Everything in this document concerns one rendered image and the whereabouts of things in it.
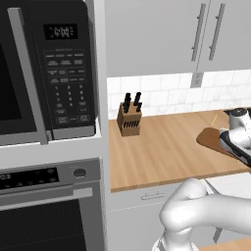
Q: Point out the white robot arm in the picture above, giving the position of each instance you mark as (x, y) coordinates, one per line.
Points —
(209, 209)

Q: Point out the brown wooden cutting board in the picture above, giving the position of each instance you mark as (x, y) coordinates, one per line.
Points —
(210, 140)

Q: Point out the wooden knife block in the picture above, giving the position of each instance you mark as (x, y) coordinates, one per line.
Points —
(129, 124)

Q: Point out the white tall appliance cabinet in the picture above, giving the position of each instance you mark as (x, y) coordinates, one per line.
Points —
(102, 98)

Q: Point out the grey oven knob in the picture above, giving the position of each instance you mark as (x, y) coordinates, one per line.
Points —
(79, 172)

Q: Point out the white drawer front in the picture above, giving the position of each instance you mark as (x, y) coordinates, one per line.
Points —
(130, 197)

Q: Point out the black microwave oven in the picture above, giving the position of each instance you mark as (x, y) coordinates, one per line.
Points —
(67, 81)

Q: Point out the thin yellow utensil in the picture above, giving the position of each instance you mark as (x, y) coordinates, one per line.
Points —
(214, 120)

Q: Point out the grey upper cupboard door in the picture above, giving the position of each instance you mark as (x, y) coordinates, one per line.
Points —
(237, 36)
(150, 36)

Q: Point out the white lower cupboard door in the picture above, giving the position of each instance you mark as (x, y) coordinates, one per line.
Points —
(134, 230)

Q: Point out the steel built-in oven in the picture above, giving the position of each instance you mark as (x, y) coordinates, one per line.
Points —
(49, 215)

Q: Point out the grey wall socket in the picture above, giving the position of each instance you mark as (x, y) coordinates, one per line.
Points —
(197, 80)

